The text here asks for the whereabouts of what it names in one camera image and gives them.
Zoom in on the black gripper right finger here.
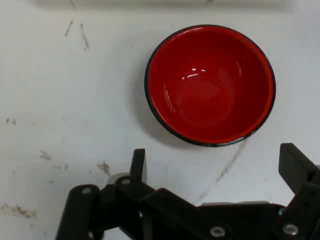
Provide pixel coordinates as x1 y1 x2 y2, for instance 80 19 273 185
272 142 320 240

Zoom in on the red bowl with black rim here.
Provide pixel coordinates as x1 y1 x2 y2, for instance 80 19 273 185
144 24 277 148

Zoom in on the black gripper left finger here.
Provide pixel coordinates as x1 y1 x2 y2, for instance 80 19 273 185
55 148 201 240

